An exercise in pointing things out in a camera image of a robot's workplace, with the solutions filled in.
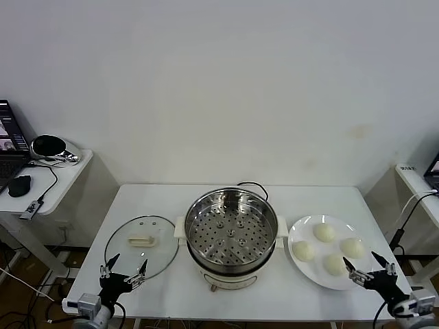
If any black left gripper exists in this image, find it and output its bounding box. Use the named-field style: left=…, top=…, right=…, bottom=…
left=98, top=252, right=149, bottom=306

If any black open laptop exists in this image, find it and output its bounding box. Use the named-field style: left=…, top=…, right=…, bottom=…
left=0, top=99, right=32, bottom=195

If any white charging cable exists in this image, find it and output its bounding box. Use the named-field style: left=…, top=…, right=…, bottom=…
left=399, top=188, right=439, bottom=227

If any cream electric pot base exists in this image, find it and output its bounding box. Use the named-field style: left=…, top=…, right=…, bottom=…
left=174, top=215, right=288, bottom=292

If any white round plate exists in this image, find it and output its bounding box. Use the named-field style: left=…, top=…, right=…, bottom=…
left=287, top=214, right=374, bottom=291

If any white rounded side desk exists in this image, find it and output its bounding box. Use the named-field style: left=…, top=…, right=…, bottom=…
left=0, top=148, right=94, bottom=285

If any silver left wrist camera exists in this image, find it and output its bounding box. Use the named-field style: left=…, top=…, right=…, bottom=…
left=62, top=293, right=102, bottom=315

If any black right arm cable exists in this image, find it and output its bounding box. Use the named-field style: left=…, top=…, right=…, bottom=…
left=373, top=300, right=394, bottom=329

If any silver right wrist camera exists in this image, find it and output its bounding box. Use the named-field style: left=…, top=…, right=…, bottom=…
left=410, top=289, right=438, bottom=315

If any black hub cable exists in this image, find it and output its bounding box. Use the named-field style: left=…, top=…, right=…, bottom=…
left=25, top=159, right=59, bottom=203

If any glass lid with cream handle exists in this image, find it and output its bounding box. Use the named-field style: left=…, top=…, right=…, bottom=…
left=104, top=215, right=180, bottom=279

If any white floor cable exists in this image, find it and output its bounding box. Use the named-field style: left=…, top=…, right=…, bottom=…
left=0, top=266, right=56, bottom=303

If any white steamed baozi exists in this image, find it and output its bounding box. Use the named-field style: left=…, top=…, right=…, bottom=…
left=323, top=253, right=348, bottom=277
left=292, top=241, right=316, bottom=263
left=312, top=223, right=336, bottom=244
left=339, top=237, right=366, bottom=260

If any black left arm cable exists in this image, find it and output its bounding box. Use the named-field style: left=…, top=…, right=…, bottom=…
left=111, top=301, right=127, bottom=329

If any perforated steel steamer basket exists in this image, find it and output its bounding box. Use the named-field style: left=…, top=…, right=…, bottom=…
left=184, top=187, right=278, bottom=267

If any dark laptop with blue edge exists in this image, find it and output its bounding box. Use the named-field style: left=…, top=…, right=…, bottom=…
left=423, top=150, right=439, bottom=188

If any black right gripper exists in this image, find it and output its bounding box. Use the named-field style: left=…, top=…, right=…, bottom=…
left=342, top=251, right=412, bottom=306

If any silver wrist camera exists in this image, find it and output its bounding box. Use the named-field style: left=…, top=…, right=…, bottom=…
left=410, top=289, right=438, bottom=315
left=62, top=293, right=102, bottom=315

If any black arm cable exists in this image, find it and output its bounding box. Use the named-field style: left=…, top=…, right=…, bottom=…
left=373, top=300, right=394, bottom=329
left=111, top=301, right=127, bottom=329

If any black computer mouse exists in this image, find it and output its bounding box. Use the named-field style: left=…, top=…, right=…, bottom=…
left=7, top=174, right=32, bottom=198

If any chrome and black headset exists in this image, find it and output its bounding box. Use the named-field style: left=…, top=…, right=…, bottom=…
left=29, top=134, right=83, bottom=166

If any black cable with adapter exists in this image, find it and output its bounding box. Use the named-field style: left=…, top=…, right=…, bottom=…
left=389, top=192, right=439, bottom=256

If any grey usb hub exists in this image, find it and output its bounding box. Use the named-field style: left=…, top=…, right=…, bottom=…
left=19, top=199, right=45, bottom=220

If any white side desk with label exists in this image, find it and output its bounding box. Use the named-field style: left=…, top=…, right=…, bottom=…
left=394, top=163, right=439, bottom=299

